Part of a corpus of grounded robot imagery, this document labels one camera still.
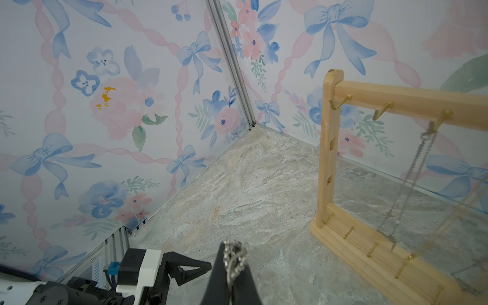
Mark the gold chain necklace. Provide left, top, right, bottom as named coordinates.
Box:
left=377, top=121, right=439, bottom=252

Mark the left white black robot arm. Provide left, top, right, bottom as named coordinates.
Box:
left=1, top=249, right=212, bottom=304

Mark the silver star pendant necklace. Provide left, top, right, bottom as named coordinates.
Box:
left=222, top=239, right=249, bottom=294

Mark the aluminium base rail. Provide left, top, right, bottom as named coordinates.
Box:
left=57, top=227, right=132, bottom=290

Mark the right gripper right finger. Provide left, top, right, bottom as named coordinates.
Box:
left=231, top=265, right=262, bottom=305

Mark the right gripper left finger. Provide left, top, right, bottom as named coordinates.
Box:
left=200, top=242, right=230, bottom=305

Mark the left aluminium corner post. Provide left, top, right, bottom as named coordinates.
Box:
left=207, top=0, right=256, bottom=128

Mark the wooden jewelry display stand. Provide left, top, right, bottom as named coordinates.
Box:
left=309, top=69, right=488, bottom=305

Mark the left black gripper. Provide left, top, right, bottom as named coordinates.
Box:
left=34, top=252, right=212, bottom=304

